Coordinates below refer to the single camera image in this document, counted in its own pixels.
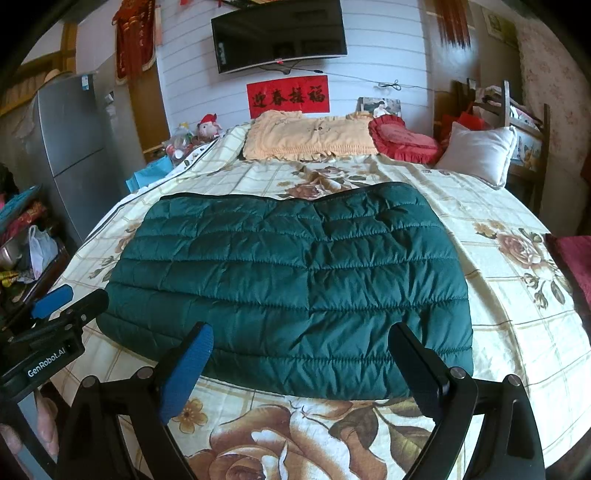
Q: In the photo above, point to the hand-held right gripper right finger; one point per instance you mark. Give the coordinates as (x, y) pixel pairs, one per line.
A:
(422, 369)

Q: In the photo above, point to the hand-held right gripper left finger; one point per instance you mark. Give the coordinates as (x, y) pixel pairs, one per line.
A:
(184, 378)

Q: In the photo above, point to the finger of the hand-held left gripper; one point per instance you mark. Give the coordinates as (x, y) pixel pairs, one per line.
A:
(90, 304)
(51, 301)

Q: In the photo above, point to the dark green quilted down jacket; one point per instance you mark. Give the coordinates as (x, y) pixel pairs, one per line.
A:
(286, 286)

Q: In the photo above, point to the white plastic bag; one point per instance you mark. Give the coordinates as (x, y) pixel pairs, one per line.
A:
(41, 251)

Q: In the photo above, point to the metal bowl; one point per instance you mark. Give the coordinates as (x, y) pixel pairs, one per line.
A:
(11, 256)

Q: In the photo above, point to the cream floral bedspread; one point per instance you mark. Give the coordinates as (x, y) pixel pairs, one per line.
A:
(508, 346)

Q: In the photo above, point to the light blue bag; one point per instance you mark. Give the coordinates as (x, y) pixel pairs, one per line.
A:
(150, 175)

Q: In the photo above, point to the grey refrigerator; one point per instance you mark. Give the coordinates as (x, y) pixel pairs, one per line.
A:
(74, 147)

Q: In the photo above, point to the dark red cloth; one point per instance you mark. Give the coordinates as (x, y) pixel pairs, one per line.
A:
(575, 272)

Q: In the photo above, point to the cluster of plastic bottles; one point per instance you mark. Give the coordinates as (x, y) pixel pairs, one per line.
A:
(181, 143)

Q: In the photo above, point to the plush toy with red hat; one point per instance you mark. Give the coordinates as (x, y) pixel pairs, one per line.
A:
(208, 127)

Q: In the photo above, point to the white square pillow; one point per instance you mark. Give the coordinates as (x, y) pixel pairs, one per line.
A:
(478, 154)

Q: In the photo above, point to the red heart-shaped cushion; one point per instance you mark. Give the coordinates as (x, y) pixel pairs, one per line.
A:
(401, 141)

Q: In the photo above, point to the wooden chair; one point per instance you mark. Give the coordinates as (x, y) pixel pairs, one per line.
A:
(531, 152)

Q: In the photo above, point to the red bag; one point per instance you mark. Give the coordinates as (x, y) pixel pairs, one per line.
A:
(466, 122)

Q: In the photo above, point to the beige fringed pillow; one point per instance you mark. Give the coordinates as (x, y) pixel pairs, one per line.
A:
(309, 136)

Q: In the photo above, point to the framed photo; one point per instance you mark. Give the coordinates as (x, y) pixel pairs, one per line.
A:
(381, 108)

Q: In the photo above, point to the floral curtain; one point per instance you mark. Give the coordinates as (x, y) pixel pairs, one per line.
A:
(554, 83)

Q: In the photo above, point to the hanging red bead tassels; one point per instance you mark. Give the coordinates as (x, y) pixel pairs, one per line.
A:
(452, 23)

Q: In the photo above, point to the red hanging wall decoration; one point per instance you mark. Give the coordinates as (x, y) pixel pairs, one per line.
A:
(134, 41)

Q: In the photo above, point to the red wall banner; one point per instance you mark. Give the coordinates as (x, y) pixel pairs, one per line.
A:
(286, 96)

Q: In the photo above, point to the wall-mounted flat television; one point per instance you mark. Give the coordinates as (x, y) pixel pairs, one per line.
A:
(277, 32)

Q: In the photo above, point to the framed wall picture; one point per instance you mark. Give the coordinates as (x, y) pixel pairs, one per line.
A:
(501, 25)

